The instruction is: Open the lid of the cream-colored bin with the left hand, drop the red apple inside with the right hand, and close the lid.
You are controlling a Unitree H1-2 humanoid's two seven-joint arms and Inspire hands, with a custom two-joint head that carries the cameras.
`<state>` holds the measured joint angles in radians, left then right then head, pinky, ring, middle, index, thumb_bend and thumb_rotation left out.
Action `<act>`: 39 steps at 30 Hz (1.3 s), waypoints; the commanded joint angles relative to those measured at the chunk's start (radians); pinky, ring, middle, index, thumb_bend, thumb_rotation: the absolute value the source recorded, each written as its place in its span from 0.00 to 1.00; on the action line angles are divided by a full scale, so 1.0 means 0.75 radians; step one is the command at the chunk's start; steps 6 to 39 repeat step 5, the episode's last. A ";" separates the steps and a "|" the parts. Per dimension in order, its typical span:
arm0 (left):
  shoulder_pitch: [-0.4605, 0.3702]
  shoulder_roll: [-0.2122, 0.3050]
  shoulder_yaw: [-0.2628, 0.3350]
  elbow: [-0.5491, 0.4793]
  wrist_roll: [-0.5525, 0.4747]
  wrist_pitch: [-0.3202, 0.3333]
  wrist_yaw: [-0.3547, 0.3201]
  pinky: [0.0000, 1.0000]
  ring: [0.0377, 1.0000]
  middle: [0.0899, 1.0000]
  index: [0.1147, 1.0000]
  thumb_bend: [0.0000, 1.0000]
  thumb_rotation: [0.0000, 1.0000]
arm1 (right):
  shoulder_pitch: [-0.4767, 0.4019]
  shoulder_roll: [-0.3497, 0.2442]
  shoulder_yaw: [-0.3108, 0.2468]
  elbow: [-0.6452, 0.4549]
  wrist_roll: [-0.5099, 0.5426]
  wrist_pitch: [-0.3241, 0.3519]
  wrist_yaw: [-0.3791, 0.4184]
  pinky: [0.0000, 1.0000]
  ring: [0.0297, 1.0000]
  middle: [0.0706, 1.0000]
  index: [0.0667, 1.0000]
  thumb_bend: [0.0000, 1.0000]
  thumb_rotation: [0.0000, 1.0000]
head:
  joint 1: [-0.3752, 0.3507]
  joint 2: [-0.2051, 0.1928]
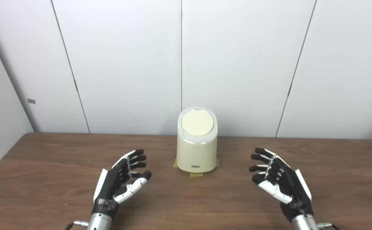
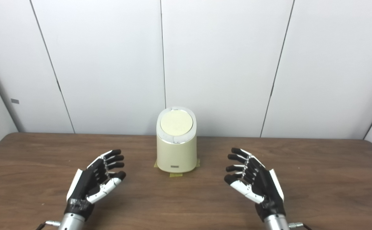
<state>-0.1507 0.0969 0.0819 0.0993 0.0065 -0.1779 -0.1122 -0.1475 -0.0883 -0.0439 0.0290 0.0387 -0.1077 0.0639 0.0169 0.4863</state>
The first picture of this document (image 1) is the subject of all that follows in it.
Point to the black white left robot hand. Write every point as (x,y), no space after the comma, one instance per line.
(109,188)

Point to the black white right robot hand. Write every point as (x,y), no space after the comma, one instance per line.
(293,188)

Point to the cream-colored round bin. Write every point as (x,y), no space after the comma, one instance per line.
(197,155)

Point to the cream round bin lid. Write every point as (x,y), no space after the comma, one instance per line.
(197,122)

